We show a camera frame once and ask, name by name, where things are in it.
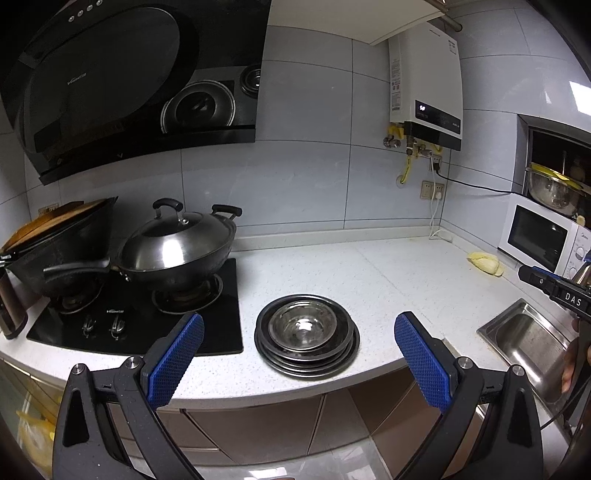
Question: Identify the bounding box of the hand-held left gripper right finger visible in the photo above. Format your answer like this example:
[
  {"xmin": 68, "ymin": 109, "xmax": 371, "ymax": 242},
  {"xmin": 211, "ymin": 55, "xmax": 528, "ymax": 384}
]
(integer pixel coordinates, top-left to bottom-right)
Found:
[{"xmin": 394, "ymin": 311, "xmax": 543, "ymax": 480}]

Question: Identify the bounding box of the white cable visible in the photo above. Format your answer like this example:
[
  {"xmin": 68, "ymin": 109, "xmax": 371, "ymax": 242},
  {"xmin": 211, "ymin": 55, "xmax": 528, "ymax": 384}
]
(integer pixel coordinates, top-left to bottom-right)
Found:
[{"xmin": 429, "ymin": 196, "xmax": 455, "ymax": 241}]

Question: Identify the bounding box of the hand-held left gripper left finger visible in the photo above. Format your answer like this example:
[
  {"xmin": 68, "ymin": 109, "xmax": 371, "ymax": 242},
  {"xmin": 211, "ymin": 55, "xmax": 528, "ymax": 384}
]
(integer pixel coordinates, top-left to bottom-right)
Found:
[{"xmin": 52, "ymin": 311, "xmax": 206, "ymax": 480}]

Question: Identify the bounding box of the brown base cabinet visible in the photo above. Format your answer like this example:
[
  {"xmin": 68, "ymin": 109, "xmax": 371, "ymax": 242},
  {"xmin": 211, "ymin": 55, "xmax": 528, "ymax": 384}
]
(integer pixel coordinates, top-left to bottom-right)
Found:
[{"xmin": 0, "ymin": 357, "xmax": 578, "ymax": 480}]

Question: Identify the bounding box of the pale yellow cloth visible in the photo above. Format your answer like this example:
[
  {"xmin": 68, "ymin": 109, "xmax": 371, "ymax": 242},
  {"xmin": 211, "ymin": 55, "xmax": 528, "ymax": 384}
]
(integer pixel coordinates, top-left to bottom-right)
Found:
[{"xmin": 466, "ymin": 250, "xmax": 505, "ymax": 278}]

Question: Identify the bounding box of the person's right hand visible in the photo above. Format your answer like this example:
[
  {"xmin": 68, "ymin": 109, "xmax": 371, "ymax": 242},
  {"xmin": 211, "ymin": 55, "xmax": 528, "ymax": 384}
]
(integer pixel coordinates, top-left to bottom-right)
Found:
[{"xmin": 560, "ymin": 330, "xmax": 591, "ymax": 394}]

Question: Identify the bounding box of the black frying pan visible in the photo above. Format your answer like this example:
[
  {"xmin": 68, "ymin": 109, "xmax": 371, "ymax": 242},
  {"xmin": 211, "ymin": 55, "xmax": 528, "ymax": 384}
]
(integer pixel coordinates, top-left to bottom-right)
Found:
[{"xmin": 2, "ymin": 196, "xmax": 118, "ymax": 301}]

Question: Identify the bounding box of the steel wok lid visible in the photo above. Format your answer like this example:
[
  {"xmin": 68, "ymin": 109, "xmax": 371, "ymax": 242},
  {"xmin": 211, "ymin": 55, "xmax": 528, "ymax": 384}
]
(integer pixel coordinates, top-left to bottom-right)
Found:
[{"xmin": 117, "ymin": 198, "xmax": 237, "ymax": 273}]

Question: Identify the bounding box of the steel wok with lid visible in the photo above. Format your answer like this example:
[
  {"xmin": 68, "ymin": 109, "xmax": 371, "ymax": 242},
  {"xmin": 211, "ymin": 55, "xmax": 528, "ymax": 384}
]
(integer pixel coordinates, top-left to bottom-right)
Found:
[{"xmin": 43, "ymin": 204, "xmax": 243, "ymax": 296}]

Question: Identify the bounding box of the black range hood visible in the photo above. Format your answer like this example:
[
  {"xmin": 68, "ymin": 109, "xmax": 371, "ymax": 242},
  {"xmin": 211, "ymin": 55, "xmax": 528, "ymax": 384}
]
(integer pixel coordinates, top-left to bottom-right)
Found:
[{"xmin": 0, "ymin": 0, "xmax": 272, "ymax": 186}]

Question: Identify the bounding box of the yellow plastic bag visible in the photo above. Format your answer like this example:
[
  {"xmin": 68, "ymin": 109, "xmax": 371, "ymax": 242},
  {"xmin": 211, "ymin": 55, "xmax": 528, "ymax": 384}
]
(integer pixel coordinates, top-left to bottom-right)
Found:
[{"xmin": 16, "ymin": 406, "xmax": 56, "ymax": 476}]

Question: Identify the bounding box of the white water heater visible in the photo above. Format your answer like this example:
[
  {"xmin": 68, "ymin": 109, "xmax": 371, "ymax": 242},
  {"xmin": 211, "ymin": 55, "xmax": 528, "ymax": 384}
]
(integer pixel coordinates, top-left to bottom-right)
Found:
[{"xmin": 388, "ymin": 21, "xmax": 464, "ymax": 151}]

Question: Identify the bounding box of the white wall cabinet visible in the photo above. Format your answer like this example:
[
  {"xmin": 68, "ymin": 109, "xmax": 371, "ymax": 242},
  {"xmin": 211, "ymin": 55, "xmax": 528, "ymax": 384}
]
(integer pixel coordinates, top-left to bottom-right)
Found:
[{"xmin": 270, "ymin": 0, "xmax": 462, "ymax": 46}]

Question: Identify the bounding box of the brass valve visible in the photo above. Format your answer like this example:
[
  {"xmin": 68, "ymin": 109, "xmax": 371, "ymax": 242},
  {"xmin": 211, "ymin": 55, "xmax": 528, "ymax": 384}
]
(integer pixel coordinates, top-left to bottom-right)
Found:
[{"xmin": 382, "ymin": 124, "xmax": 406, "ymax": 149}]

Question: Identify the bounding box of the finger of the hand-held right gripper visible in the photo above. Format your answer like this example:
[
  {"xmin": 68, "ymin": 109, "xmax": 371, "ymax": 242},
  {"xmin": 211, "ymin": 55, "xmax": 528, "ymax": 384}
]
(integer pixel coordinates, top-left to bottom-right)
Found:
[{"xmin": 517, "ymin": 265, "xmax": 561, "ymax": 298}]

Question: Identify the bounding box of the wooden cutting board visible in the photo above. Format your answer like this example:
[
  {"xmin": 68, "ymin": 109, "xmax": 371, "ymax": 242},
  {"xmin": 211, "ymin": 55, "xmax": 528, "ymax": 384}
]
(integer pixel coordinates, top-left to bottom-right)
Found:
[{"xmin": 8, "ymin": 199, "xmax": 112, "ymax": 252}]

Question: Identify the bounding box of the yellow lid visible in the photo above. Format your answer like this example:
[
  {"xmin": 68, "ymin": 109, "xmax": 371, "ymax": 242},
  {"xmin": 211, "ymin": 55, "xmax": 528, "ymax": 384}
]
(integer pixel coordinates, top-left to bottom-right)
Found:
[{"xmin": 529, "ymin": 162, "xmax": 583, "ymax": 190}]

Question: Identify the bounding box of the white microwave oven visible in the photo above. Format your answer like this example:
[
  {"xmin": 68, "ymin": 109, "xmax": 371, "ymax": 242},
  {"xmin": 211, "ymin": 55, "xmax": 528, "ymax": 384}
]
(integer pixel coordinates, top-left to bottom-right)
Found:
[{"xmin": 498, "ymin": 194, "xmax": 591, "ymax": 278}]

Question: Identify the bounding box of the large steel basin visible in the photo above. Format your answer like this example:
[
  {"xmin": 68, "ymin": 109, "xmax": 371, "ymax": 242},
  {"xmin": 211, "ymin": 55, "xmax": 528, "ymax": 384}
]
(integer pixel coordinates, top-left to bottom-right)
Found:
[{"xmin": 525, "ymin": 166, "xmax": 589, "ymax": 217}]

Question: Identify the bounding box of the small steel bowl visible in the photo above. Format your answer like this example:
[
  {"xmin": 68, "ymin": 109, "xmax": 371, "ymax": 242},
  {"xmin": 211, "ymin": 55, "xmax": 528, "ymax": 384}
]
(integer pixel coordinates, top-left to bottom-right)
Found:
[
  {"xmin": 283, "ymin": 310, "xmax": 326, "ymax": 344},
  {"xmin": 269, "ymin": 299, "xmax": 338, "ymax": 350}
]

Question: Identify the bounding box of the steel sink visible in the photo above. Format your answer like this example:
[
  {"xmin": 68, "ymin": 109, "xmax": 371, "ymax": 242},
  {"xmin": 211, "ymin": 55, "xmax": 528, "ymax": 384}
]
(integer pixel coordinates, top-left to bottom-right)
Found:
[{"xmin": 477, "ymin": 298, "xmax": 591, "ymax": 407}]

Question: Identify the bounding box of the yellow gas hose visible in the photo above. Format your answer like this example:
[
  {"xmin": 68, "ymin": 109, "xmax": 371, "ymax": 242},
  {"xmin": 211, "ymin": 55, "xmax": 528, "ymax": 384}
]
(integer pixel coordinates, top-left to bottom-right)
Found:
[{"xmin": 400, "ymin": 141, "xmax": 416, "ymax": 186}]

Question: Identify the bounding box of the black glass gas stove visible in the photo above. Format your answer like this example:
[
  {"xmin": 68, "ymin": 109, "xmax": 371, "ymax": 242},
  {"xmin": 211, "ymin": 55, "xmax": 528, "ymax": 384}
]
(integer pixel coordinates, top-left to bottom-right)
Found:
[{"xmin": 26, "ymin": 257, "xmax": 244, "ymax": 356}]

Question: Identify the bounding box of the black power cable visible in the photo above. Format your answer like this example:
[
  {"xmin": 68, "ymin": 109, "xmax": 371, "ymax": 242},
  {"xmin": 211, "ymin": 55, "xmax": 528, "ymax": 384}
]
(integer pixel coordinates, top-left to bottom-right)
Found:
[{"xmin": 431, "ymin": 156, "xmax": 525, "ymax": 195}]

